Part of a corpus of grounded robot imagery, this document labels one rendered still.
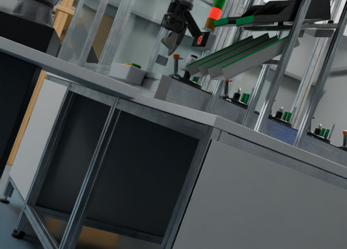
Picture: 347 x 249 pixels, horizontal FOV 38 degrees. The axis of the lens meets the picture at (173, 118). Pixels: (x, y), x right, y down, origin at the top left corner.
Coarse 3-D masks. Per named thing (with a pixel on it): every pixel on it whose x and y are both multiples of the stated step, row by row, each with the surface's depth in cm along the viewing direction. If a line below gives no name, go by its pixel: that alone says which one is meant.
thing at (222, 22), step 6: (282, 0) 178; (288, 0) 179; (252, 6) 189; (258, 6) 190; (264, 6) 177; (270, 6) 177; (246, 12) 189; (252, 12) 189; (258, 12) 176; (264, 12) 177; (228, 18) 173; (234, 18) 174; (240, 18) 175; (216, 24) 183; (222, 24) 186; (228, 24) 175; (234, 24) 177
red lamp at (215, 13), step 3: (213, 9) 227; (216, 9) 227; (219, 9) 227; (210, 12) 228; (213, 12) 227; (216, 12) 227; (219, 12) 228; (210, 15) 228; (213, 15) 227; (216, 15) 227; (219, 15) 228; (213, 18) 227; (216, 18) 227
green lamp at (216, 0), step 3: (216, 0) 228; (219, 0) 227; (222, 0) 227; (225, 0) 228; (213, 3) 229; (216, 3) 227; (219, 3) 227; (222, 3) 228; (213, 6) 228; (216, 6) 227; (219, 6) 227; (222, 6) 228; (222, 9) 229
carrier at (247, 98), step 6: (240, 90) 217; (252, 90) 214; (222, 96) 215; (228, 96) 215; (234, 96) 217; (240, 96) 218; (246, 96) 219; (234, 102) 211; (240, 102) 211; (246, 102) 218; (246, 108) 207; (258, 114) 210
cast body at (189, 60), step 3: (189, 57) 206; (192, 57) 204; (195, 57) 205; (186, 60) 207; (189, 60) 205; (192, 60) 204; (195, 60) 205; (183, 63) 206; (186, 63) 204; (189, 63) 204; (183, 66) 205; (183, 69) 204; (186, 69) 204
